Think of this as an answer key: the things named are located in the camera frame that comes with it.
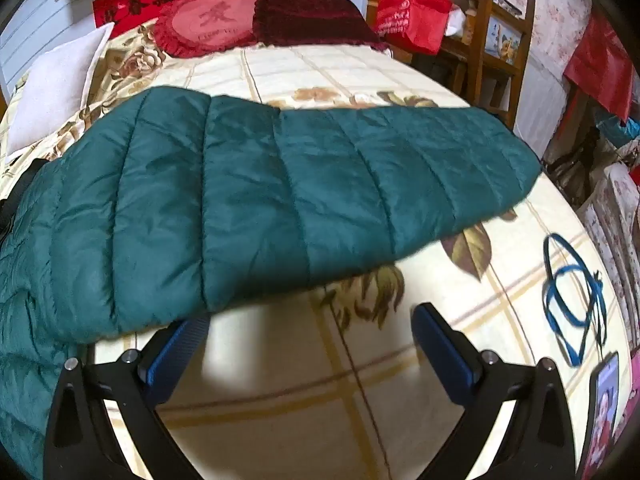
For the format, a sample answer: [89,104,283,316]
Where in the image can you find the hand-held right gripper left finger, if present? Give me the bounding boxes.
[44,315,211,480]

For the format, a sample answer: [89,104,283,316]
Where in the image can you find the cartoon printed box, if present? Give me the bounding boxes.
[485,17,521,63]

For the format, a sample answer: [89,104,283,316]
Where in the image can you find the floral checked bed blanket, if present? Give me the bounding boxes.
[0,20,631,480]

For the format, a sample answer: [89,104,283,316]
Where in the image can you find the photo card holder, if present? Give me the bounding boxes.
[582,352,621,480]

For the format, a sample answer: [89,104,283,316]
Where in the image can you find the wooden shelf rack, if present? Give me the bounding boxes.
[440,0,536,131]

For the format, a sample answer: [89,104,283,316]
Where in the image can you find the large red plastic bag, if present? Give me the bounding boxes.
[564,12,636,121]

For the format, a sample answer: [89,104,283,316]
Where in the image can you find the green quilted jacket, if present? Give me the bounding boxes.
[0,86,543,480]

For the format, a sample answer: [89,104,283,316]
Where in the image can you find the white pillow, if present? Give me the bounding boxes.
[7,22,116,153]

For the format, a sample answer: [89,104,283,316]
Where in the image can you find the red shopping bag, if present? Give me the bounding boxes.
[375,0,453,56]

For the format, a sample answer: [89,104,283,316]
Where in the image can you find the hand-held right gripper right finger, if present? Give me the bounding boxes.
[411,302,576,480]

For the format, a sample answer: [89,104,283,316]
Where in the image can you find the red heart-shaped pillow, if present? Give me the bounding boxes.
[152,0,266,58]

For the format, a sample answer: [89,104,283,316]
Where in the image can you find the floral pink curtain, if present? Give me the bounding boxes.
[495,0,593,81]

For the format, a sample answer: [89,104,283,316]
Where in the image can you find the blue lanyard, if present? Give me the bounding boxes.
[542,232,608,366]

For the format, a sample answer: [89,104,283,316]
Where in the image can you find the dark red fuzzy pillow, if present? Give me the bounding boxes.
[252,0,388,51]

